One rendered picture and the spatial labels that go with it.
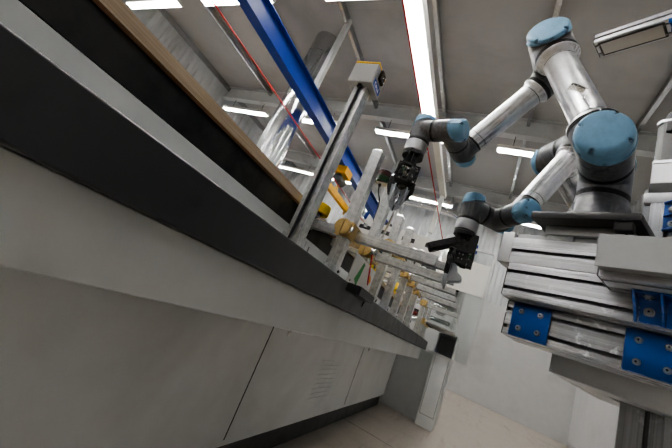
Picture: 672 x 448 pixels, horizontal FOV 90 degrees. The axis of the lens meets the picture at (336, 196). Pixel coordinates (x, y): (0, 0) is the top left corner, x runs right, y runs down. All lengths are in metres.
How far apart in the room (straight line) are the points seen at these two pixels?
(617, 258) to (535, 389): 9.39
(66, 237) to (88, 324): 0.34
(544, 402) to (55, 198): 10.09
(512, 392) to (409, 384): 6.42
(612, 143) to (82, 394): 1.20
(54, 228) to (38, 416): 0.45
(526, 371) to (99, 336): 9.77
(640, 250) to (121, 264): 0.86
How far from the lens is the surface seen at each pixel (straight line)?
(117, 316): 0.81
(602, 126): 1.00
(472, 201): 1.30
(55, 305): 0.74
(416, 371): 3.87
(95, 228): 0.48
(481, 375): 10.08
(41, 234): 0.46
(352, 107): 0.90
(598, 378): 1.06
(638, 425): 1.16
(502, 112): 1.31
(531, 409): 10.18
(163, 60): 0.72
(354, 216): 1.03
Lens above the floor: 0.60
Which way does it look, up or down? 18 degrees up
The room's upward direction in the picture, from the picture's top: 24 degrees clockwise
